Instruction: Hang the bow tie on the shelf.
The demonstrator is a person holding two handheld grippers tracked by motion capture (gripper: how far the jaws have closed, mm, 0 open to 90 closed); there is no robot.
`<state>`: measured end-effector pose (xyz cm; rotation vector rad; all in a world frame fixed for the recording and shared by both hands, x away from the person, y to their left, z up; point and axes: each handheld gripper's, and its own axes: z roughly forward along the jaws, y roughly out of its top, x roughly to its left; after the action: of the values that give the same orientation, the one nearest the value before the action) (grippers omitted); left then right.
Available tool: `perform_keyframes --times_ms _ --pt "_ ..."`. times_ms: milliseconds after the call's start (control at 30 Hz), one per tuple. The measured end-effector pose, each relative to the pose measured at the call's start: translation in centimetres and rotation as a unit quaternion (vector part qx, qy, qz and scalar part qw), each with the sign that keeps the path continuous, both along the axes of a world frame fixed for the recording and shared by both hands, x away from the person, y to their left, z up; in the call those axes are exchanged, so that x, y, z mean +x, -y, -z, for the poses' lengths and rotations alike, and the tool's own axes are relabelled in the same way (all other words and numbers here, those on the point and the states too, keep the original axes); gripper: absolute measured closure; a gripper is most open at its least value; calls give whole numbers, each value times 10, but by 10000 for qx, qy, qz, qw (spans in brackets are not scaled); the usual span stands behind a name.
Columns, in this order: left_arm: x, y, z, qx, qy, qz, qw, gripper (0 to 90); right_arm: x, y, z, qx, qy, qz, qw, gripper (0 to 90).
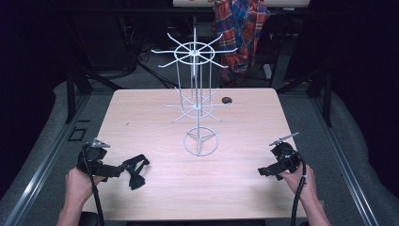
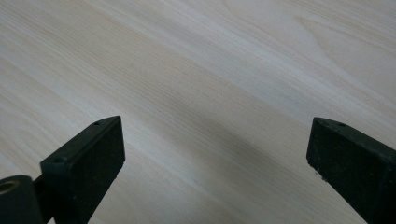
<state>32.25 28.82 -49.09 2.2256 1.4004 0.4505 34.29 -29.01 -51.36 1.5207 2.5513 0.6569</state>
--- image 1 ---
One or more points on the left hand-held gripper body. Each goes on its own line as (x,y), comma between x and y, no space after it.
(95,163)

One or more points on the person's right hand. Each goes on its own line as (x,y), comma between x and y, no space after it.
(302,183)

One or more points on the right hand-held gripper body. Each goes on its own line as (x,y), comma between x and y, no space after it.
(286,158)

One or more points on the aluminium floor rail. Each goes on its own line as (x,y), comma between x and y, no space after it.
(40,163)
(342,160)

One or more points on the red blue plaid cloth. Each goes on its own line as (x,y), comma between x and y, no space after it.
(240,34)

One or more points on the person's left hand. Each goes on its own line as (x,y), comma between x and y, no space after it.
(78,185)

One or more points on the black metal stand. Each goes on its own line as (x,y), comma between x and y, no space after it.
(71,94)
(324,94)

